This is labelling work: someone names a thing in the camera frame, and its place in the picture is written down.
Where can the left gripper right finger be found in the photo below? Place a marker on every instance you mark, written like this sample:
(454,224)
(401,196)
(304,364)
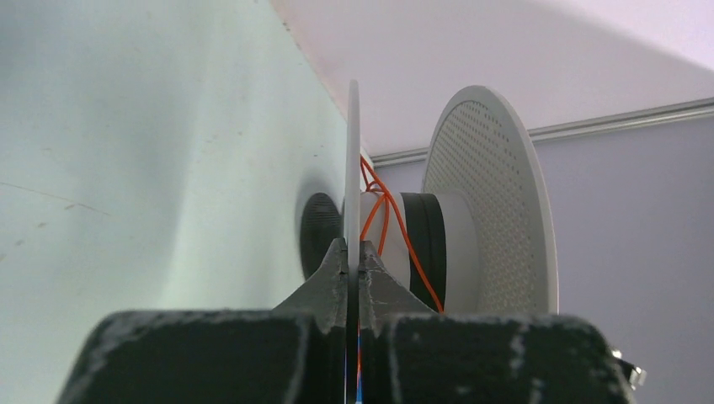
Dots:
(411,354)

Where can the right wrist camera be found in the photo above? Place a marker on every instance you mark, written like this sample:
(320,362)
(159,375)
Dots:
(634,375)

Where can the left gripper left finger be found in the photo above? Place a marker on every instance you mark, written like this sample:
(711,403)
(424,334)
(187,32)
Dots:
(294,353)

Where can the white cable spool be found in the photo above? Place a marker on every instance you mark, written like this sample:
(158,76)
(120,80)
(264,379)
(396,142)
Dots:
(477,239)

